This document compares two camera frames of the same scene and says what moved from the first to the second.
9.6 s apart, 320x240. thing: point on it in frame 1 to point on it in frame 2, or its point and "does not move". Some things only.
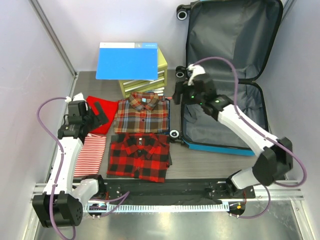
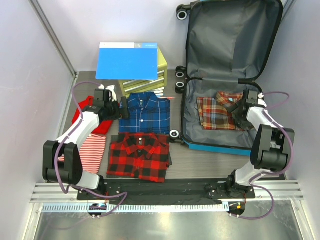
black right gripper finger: x=179 y=89 to x=232 y=107
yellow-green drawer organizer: x=129 y=87 does not move
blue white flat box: x=127 y=61 does not move
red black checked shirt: x=146 y=156 does not move
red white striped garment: x=90 y=159 does not move
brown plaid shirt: x=142 y=113 to x=213 y=113
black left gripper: x=102 y=118 to x=124 y=111
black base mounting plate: x=168 y=190 does not move
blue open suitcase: x=244 y=32 does not move
